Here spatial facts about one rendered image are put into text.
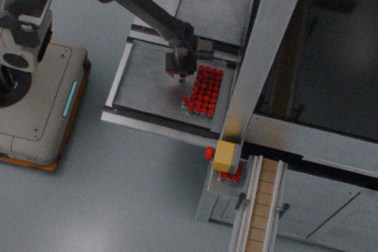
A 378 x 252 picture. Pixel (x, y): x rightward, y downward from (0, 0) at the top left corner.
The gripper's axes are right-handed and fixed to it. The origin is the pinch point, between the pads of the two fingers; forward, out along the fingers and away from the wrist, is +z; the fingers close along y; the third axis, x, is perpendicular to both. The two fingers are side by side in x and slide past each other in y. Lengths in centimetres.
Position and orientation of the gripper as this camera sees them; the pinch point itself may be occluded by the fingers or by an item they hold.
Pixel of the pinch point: (179, 74)
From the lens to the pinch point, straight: 186.9
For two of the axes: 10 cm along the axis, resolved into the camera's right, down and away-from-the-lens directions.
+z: -0.6, 4.2, 9.0
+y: 10.0, 0.1, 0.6
